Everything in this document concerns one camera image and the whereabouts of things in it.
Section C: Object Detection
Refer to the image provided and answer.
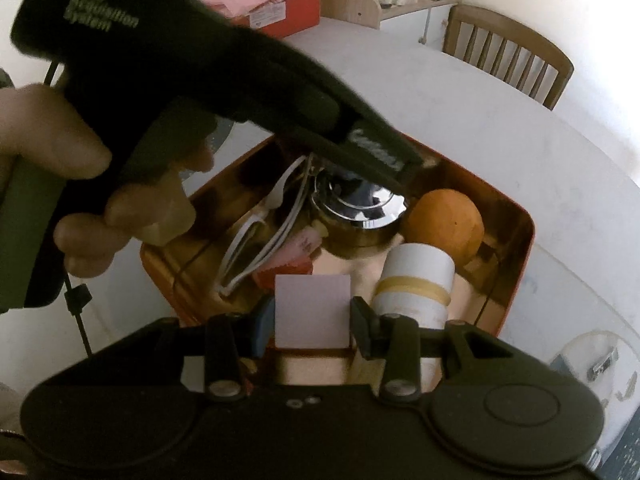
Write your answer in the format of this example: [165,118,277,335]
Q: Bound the white cylindrical bottle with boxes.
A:
[371,243,456,330]

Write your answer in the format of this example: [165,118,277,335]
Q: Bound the red snack packet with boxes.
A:
[252,256,314,292]

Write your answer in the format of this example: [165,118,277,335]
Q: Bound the pink sticky note pad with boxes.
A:
[274,274,352,350]

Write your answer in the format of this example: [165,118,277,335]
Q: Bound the white sunglasses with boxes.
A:
[214,155,314,297]

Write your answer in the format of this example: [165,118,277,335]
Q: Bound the silver round compact mirror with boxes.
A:
[310,169,408,258]

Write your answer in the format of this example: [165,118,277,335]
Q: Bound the orange fruit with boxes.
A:
[401,188,485,266]

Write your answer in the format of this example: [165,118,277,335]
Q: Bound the pink small tube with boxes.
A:
[295,220,329,256]

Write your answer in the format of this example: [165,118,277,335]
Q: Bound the red cardboard box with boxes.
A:
[232,0,321,39]

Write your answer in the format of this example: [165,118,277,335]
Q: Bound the silver nail clipper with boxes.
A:
[587,348,620,382]

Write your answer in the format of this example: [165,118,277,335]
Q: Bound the round decorated placemat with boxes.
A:
[550,330,639,479]

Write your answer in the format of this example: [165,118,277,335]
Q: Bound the white sideboard cabinet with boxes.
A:
[321,0,462,50]

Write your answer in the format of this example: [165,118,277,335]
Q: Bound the wooden chair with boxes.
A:
[442,4,574,110]

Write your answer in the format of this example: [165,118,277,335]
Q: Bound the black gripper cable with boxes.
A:
[44,58,94,356]

